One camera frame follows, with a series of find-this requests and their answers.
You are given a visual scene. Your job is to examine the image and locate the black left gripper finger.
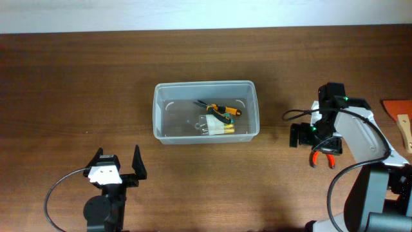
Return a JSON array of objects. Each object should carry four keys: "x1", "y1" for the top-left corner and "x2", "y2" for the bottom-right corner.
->
[
  {"x1": 132, "y1": 145, "x2": 147, "y2": 180},
  {"x1": 86, "y1": 148, "x2": 103, "y2": 169}
]

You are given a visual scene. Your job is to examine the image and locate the clear screwdriver set case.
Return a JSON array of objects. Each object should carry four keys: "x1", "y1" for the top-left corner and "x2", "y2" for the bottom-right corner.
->
[{"x1": 194, "y1": 113, "x2": 235, "y2": 136}]

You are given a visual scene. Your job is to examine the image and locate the orange black pliers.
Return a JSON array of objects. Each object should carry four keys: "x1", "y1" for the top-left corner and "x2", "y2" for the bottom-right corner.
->
[{"x1": 194, "y1": 100, "x2": 242, "y2": 124}]

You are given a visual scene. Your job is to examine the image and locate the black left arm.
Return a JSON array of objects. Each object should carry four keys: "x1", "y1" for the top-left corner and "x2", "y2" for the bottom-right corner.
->
[{"x1": 83, "y1": 146, "x2": 147, "y2": 232}]

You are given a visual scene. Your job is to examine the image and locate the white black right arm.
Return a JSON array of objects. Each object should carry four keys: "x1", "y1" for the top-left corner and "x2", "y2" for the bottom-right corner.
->
[{"x1": 289, "y1": 82, "x2": 411, "y2": 232}]

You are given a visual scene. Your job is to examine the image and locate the clear plastic container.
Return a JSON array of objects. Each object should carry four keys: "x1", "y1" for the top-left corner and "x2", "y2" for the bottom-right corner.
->
[{"x1": 153, "y1": 81, "x2": 260, "y2": 145}]

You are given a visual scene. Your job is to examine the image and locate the red handled pliers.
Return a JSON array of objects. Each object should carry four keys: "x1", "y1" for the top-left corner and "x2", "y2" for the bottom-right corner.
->
[{"x1": 309, "y1": 151, "x2": 335, "y2": 169}]

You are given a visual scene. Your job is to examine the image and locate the red wooden-handled scraper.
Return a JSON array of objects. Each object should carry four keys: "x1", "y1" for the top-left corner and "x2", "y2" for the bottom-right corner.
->
[{"x1": 382, "y1": 100, "x2": 411, "y2": 153}]

